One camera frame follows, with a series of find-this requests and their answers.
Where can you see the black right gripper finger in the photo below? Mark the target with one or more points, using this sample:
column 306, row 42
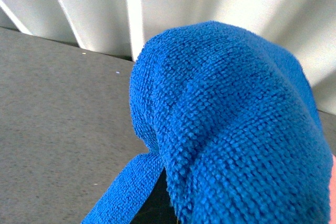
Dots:
column 157, row 209

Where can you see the blue microfiber cloth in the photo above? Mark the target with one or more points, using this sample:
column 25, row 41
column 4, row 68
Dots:
column 231, row 118

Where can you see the pink box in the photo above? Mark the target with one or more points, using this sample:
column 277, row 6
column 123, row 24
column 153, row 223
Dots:
column 332, row 188

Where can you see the white pleated curtain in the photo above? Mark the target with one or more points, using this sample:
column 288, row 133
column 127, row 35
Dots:
column 121, row 27

